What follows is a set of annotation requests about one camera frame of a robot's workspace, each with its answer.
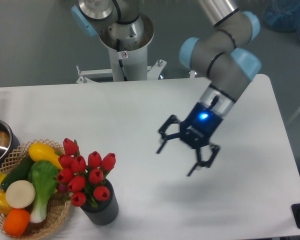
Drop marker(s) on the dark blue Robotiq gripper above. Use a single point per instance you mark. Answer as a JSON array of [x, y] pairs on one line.
[[201, 127]]

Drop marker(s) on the yellow bell pepper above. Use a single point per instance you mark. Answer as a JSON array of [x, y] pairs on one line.
[[5, 208]]

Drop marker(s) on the beige round disc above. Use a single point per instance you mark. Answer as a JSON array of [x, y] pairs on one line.
[[20, 194]]

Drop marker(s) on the green bok choy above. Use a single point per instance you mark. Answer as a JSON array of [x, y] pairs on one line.
[[42, 176]]

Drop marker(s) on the blue plastic bag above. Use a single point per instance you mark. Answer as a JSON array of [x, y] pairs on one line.
[[283, 16]]

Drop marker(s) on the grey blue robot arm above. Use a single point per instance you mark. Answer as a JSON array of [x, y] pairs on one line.
[[221, 58]]

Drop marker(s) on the red tulip bouquet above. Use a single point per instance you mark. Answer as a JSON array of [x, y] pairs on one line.
[[85, 178]]

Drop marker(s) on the purple red radish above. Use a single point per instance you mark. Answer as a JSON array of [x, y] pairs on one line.
[[62, 188]]

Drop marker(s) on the dark grey ribbed vase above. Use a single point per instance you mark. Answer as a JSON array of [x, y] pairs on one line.
[[106, 211]]

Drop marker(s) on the green cucumber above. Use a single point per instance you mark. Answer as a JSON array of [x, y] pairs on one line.
[[20, 172]]

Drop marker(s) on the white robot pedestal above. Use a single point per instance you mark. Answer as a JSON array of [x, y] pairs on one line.
[[127, 46]]

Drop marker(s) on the yellow squash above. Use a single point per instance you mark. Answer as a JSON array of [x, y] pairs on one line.
[[40, 151]]

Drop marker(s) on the orange fruit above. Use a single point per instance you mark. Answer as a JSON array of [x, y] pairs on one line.
[[16, 222]]

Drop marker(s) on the woven wicker basket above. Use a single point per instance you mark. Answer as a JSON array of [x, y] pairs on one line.
[[57, 208]]

